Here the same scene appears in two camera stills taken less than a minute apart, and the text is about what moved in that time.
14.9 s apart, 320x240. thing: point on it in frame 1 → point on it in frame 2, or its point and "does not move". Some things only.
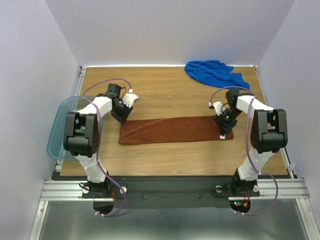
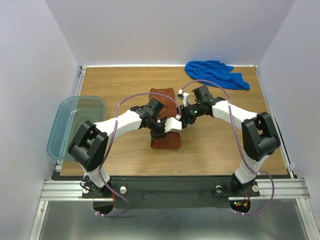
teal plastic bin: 56,124 does not move
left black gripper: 122,118 → 161,134
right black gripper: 224,126 → 185,118
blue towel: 214,73 does not move
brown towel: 165,129 → 170,140
